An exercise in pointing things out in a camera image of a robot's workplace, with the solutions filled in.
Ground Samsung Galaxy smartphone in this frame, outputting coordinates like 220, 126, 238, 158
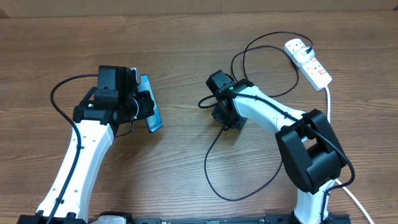
138, 74, 163, 133

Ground black USB charging cable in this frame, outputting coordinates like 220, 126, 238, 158
204, 31, 314, 202

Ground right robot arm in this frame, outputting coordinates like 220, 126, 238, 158
206, 70, 352, 223

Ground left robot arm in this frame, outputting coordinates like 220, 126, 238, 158
18, 65, 162, 223

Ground white USB charger plug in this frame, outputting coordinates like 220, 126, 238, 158
293, 47, 315, 66

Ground white power strip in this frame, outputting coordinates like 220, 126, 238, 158
284, 39, 332, 91

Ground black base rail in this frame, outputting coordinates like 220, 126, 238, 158
88, 211, 352, 224

